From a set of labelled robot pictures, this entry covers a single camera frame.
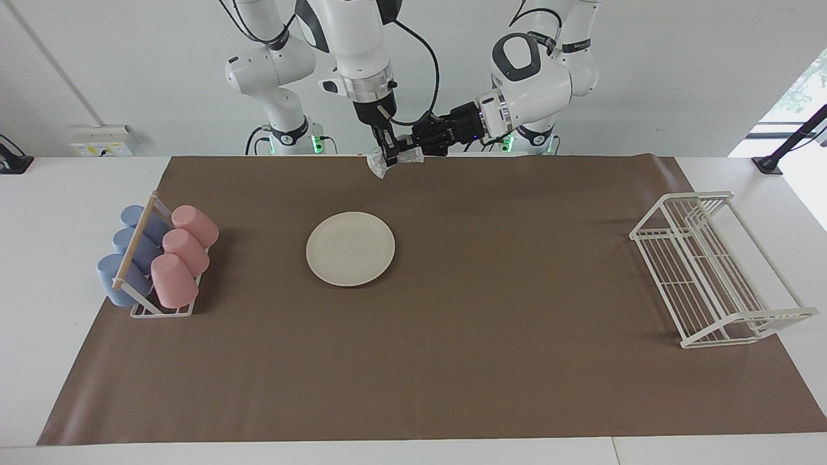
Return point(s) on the white wall socket box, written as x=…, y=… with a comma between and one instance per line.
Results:
x=103, y=141

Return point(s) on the brown table mat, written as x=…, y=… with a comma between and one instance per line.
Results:
x=452, y=355

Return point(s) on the bright window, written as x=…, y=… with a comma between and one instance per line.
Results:
x=807, y=84

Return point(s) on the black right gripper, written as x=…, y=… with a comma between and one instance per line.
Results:
x=375, y=113

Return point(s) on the cream round plate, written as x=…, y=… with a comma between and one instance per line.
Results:
x=350, y=248

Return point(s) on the cup rack with wooden rod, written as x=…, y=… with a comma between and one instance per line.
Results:
x=136, y=245

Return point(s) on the pink plastic cup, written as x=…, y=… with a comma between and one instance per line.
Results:
x=187, y=250
x=173, y=281
x=196, y=224

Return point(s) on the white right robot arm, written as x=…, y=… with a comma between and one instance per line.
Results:
x=352, y=39

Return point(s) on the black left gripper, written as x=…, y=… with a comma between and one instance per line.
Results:
x=455, y=129

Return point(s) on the blue plastic cup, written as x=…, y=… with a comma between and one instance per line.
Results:
x=132, y=214
x=113, y=281
x=126, y=240

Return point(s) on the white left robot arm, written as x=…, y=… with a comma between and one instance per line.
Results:
x=536, y=77

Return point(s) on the black desk clamp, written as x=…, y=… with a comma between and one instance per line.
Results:
x=13, y=161

